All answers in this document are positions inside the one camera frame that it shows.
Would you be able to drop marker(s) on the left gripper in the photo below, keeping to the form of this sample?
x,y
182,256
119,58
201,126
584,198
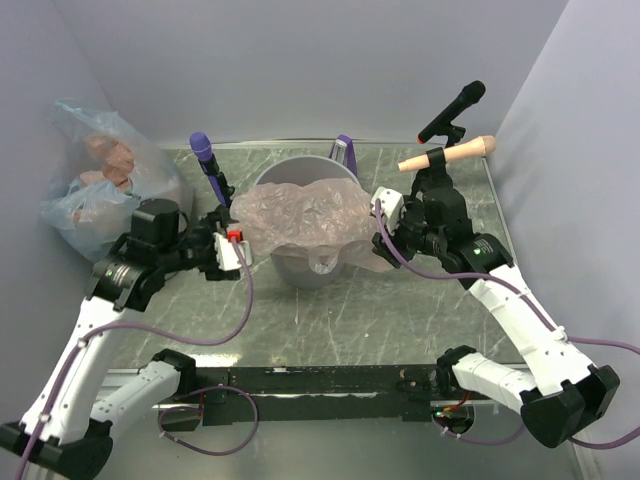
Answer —
x,y
216,221

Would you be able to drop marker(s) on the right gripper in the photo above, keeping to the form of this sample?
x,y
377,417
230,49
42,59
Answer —
x,y
395,239

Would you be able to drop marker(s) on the pink plastic trash bag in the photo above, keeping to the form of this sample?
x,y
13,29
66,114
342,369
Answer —
x,y
324,224

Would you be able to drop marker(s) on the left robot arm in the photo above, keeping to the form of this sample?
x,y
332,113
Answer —
x,y
68,429

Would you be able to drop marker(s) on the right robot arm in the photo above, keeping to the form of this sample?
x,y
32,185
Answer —
x,y
562,391

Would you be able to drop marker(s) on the grey plastic trash bin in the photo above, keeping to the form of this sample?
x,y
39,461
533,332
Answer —
x,y
303,170

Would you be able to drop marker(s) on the blue bag of pink bags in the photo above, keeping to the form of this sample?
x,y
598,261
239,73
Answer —
x,y
109,168

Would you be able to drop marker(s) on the purple microphone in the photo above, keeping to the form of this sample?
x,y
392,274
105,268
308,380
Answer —
x,y
202,148

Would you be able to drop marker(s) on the purple metronome box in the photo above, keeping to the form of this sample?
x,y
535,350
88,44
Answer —
x,y
343,152

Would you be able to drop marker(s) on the black microphone stand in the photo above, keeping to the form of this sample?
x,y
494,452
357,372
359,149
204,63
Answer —
x,y
454,134

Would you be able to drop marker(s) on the beige microphone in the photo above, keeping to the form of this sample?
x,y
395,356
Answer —
x,y
478,147

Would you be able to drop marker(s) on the black microphone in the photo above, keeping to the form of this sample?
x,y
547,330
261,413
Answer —
x,y
469,96

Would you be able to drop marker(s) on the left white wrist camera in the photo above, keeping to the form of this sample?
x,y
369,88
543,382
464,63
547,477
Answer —
x,y
232,250

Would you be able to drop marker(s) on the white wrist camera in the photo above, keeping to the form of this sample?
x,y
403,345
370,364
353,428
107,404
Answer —
x,y
232,250
391,205

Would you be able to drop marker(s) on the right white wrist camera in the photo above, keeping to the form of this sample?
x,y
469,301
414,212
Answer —
x,y
391,205

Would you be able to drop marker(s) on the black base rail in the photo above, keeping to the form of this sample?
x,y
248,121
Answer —
x,y
310,393

